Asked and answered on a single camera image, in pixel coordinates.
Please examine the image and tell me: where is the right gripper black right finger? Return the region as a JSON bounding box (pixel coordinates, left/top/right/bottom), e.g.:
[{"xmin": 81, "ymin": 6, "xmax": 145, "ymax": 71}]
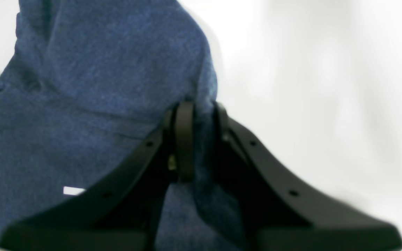
[{"xmin": 214, "ymin": 102, "xmax": 402, "ymax": 251}]

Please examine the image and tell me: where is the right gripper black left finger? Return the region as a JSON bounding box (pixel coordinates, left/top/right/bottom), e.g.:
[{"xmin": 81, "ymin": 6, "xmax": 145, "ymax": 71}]
[{"xmin": 0, "ymin": 102, "xmax": 194, "ymax": 251}]

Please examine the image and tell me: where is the dark blue t-shirt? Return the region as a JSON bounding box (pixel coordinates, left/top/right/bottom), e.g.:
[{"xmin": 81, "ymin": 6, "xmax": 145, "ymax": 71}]
[{"xmin": 0, "ymin": 0, "xmax": 244, "ymax": 251}]

